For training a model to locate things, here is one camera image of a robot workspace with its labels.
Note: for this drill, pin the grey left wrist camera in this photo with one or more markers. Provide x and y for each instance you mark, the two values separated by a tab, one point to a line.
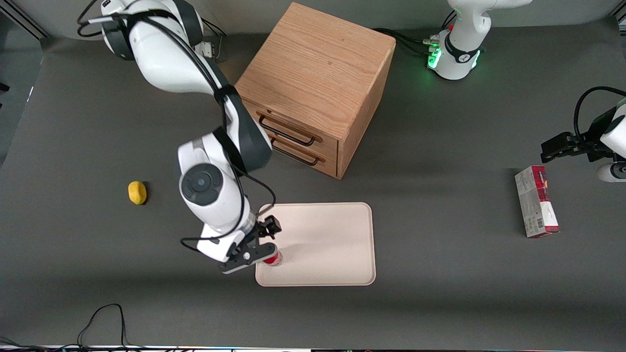
612	172

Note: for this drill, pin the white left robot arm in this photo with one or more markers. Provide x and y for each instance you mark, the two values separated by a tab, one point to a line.
459	46

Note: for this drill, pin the wooden drawer cabinet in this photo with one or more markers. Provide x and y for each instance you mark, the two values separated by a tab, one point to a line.
318	68

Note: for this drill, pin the beige rectangular tray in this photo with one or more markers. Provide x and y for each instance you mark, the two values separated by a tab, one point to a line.
327	239

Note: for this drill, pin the grey base connector block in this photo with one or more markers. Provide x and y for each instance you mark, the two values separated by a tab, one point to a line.
207	50

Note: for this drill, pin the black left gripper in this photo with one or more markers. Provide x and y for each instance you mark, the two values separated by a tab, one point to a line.
590	141

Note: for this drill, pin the dark metal frame rail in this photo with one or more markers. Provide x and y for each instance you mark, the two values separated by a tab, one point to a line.
27	23

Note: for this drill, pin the red plaid cardboard box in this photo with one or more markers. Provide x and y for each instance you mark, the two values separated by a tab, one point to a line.
537	203

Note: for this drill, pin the wooden drawer front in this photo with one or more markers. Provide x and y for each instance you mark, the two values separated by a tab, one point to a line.
327	165
323	146

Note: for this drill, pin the dark grey table mat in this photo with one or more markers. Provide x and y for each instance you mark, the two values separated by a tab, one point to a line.
440	274

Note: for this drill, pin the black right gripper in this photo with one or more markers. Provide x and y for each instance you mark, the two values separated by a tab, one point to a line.
264	230

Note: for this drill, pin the yellow lemon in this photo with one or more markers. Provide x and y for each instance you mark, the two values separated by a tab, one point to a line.
137	192

